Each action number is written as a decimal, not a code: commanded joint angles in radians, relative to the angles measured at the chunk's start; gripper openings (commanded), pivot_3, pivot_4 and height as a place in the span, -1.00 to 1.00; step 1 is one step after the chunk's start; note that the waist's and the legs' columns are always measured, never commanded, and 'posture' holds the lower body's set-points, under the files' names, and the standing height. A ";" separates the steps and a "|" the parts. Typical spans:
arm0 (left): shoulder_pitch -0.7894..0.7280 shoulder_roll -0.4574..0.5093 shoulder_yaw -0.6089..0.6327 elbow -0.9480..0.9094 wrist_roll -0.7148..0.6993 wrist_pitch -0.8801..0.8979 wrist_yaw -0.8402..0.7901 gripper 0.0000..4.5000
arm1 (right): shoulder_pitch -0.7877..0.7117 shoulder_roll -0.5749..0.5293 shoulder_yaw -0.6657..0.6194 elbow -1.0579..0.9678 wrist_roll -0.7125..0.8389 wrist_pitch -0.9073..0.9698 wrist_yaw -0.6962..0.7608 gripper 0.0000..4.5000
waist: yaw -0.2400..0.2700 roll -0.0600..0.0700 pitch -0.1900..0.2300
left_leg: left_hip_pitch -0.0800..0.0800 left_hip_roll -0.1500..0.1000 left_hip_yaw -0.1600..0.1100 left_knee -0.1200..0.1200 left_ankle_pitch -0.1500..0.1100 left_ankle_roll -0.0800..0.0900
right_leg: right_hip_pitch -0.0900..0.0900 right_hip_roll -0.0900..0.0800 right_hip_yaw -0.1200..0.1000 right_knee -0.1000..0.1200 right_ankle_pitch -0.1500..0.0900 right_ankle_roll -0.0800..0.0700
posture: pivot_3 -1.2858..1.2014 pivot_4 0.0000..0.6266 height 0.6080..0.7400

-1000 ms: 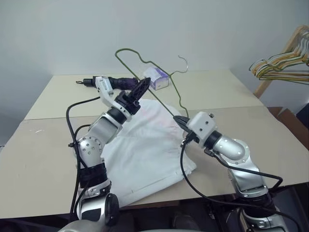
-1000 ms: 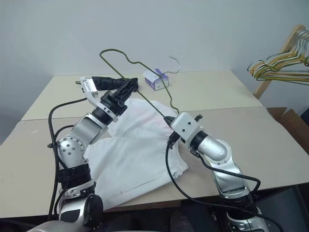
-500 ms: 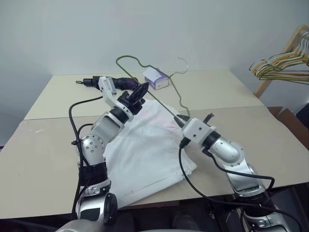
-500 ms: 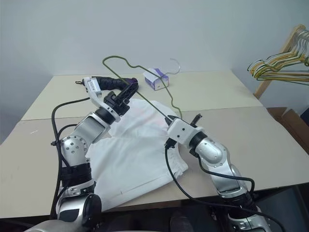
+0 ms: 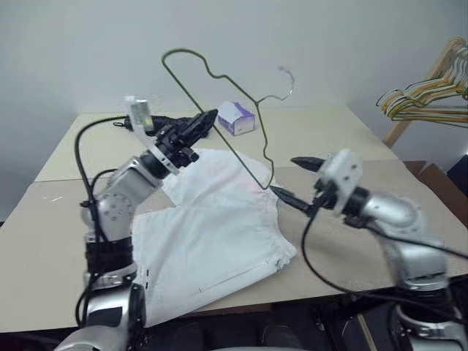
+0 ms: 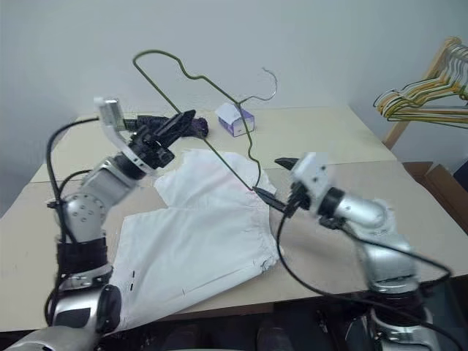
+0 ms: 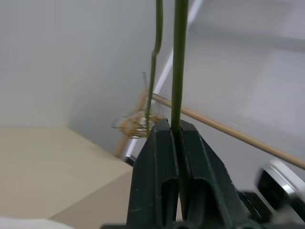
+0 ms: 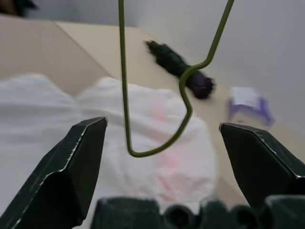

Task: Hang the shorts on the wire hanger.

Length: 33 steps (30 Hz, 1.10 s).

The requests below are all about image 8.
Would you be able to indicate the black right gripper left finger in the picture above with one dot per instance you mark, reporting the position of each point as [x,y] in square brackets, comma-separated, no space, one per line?
[57,176]

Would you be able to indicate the black rolled cloth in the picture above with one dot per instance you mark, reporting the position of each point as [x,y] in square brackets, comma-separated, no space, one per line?
[177,64]

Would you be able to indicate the white and purple box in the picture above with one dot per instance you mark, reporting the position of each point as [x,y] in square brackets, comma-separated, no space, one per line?
[249,105]

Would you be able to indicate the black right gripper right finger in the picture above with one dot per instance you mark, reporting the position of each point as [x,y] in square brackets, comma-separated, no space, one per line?
[259,167]

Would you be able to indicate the white shorts with pink print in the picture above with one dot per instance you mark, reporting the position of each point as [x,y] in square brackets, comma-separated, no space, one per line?
[152,133]

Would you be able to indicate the dark object at edge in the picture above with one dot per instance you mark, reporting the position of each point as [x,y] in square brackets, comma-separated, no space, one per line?
[17,6]

